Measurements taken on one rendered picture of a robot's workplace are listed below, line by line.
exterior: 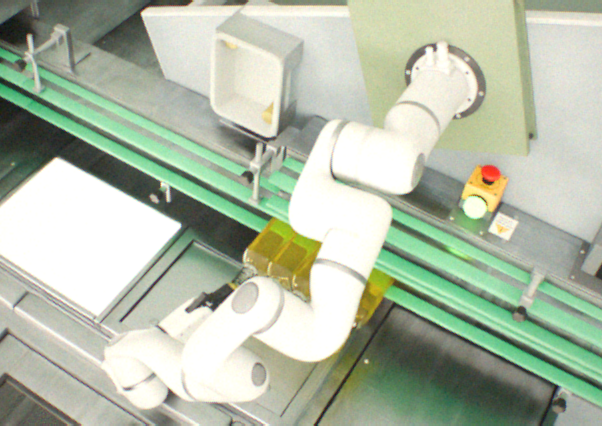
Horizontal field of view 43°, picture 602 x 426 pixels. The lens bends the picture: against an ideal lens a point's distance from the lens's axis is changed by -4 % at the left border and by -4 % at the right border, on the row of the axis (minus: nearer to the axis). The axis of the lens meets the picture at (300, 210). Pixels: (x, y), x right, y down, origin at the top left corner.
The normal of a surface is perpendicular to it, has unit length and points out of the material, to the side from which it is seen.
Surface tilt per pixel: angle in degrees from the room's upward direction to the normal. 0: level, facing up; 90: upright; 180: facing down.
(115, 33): 90
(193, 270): 90
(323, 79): 0
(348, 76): 0
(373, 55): 4
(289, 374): 90
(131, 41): 90
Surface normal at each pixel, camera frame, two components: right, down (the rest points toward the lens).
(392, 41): -0.47, 0.59
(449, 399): 0.07, -0.66
